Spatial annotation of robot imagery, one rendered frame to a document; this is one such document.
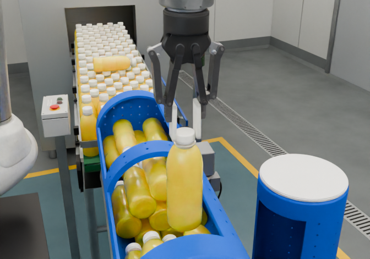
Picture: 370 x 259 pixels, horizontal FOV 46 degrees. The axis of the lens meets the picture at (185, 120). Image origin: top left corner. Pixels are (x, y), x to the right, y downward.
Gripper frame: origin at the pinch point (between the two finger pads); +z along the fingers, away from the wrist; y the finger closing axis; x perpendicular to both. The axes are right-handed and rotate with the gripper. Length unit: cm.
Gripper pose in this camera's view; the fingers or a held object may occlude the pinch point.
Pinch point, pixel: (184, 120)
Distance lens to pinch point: 79.7
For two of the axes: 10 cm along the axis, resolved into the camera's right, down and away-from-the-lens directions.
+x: -2.4, -4.2, 8.7
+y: 9.7, -0.9, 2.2
